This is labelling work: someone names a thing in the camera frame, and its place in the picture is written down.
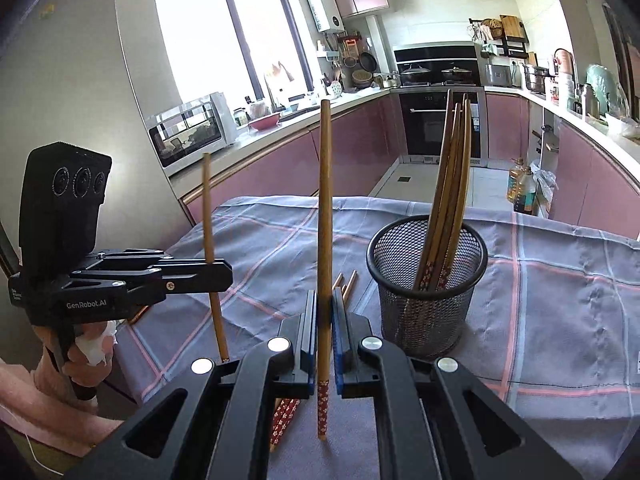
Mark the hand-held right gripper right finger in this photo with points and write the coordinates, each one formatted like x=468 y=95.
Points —
x=340 y=345

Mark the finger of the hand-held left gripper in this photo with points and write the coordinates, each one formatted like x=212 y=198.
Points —
x=135 y=256
x=200 y=277

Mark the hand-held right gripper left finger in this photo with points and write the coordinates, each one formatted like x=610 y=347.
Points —
x=306 y=340

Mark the person's left forearm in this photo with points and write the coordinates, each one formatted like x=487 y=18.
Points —
x=40 y=400

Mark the person's left hand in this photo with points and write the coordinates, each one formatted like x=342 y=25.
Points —
x=85 y=376

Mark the white tissue wad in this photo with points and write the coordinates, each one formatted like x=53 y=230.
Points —
x=95 y=345

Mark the tall refrigerator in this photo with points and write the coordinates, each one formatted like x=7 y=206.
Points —
x=75 y=85

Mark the pink base cabinet run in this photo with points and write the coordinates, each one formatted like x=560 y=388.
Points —
x=600 y=195
x=280 y=170

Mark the white countertop oven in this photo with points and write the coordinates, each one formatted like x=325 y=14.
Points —
x=190 y=130

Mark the white kitchen countertop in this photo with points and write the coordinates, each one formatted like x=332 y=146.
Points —
x=250 y=141
x=565 y=112

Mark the glass jar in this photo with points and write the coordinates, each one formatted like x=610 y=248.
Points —
x=241 y=117

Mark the pink bowl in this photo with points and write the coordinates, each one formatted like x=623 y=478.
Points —
x=265 y=121

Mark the kitchen faucet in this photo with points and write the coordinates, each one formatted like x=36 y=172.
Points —
x=272 y=97

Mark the large kitchen window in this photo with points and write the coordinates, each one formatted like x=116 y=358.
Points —
x=200 y=45

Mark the blue plaid tablecloth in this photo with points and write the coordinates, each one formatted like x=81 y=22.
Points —
x=550 y=310

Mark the person's olive green garment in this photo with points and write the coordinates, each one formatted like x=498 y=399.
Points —
x=45 y=460

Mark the black integrated stove oven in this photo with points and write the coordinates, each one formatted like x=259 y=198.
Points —
x=425 y=130

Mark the polka dot jar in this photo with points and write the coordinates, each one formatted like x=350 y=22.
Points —
x=335 y=88

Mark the dark liquid plastic bottle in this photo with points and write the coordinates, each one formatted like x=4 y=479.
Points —
x=525 y=197

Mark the yellow cooking oil bottle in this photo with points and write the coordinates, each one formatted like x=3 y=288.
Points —
x=514 y=182

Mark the stacked brown bowls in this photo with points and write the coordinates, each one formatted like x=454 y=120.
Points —
x=362 y=80

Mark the white plastic bag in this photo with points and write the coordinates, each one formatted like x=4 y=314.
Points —
x=545 y=182

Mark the small steel kettle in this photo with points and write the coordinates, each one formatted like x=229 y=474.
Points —
x=390 y=81

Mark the hanging black frying pan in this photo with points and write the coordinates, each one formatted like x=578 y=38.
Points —
x=368 y=62

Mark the black pot with glass lid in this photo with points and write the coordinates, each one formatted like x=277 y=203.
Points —
x=456 y=75
x=415 y=74

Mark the steel stockpot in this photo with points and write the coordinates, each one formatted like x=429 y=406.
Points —
x=536 y=79

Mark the steel thermos bottle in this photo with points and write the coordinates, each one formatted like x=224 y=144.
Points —
x=591 y=102

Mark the white bowl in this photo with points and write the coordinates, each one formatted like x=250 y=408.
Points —
x=622 y=124

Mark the pink electric kettle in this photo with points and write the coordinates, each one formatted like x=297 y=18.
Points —
x=564 y=62

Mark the wooden cutting board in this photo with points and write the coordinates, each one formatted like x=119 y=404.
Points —
x=512 y=26

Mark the mint green appliance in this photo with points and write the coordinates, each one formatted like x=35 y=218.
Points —
x=605 y=85

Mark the white wall water heater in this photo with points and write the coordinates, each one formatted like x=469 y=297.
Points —
x=325 y=10

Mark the black wall rack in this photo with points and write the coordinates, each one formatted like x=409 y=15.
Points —
x=517 y=47

